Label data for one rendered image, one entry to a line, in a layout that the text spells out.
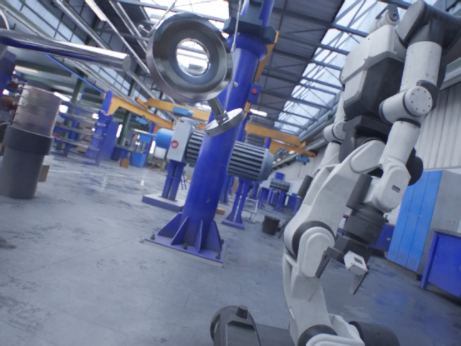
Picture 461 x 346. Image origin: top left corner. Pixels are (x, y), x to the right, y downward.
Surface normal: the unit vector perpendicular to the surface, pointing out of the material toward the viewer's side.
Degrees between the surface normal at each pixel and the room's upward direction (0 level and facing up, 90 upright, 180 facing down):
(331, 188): 115
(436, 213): 90
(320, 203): 90
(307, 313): 90
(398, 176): 90
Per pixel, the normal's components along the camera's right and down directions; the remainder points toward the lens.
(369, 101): -0.75, 0.16
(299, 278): -0.07, 0.38
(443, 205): -0.04, -0.05
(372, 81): -0.68, -0.08
